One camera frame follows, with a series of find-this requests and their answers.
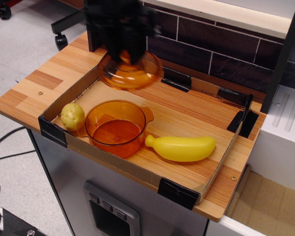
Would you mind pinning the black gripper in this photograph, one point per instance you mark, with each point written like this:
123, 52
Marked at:
122, 25

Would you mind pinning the orange transparent pot lid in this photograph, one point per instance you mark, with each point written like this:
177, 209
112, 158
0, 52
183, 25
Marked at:
126, 76

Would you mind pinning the orange transparent pot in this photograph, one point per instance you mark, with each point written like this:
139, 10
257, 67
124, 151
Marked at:
116, 126

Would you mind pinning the black office chair base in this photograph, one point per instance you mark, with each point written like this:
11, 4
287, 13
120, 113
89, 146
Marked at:
63, 24

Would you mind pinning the pale yellow toy potato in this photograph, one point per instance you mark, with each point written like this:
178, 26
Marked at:
71, 115

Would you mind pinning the black caster wheel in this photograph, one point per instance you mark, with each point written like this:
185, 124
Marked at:
5, 12

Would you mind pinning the yellow plastic banana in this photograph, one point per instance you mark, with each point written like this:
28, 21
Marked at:
182, 149

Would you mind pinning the grey toy oven cabinet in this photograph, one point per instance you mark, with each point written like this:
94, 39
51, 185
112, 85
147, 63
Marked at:
67, 171

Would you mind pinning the cardboard fence with black tape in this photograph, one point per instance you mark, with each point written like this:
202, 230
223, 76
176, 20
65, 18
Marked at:
208, 184

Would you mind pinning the oven control panel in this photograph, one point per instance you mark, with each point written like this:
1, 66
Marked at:
111, 216

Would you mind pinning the white toy sink unit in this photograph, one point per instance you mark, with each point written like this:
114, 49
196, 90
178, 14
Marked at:
264, 203

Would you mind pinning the black left shelf post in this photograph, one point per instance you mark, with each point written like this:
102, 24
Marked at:
93, 41

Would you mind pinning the black shelf post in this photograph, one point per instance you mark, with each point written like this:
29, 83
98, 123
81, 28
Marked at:
93, 41
279, 68

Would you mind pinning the black right shelf post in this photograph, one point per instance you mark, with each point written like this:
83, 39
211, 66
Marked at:
279, 68

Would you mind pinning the black equipment with cables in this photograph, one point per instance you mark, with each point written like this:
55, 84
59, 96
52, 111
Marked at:
10, 224

